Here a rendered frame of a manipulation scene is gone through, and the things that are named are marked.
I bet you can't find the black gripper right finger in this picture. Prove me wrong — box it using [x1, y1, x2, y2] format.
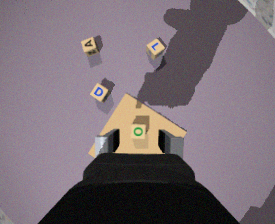
[158, 129, 184, 159]

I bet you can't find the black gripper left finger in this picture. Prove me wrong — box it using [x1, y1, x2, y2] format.
[95, 129, 120, 158]

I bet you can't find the tan letter block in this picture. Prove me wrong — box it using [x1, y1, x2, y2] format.
[146, 38, 165, 60]
[131, 123, 146, 139]
[90, 83, 111, 103]
[81, 37, 99, 57]

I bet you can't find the tan flat mat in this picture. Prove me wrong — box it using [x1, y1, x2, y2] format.
[100, 94, 187, 154]

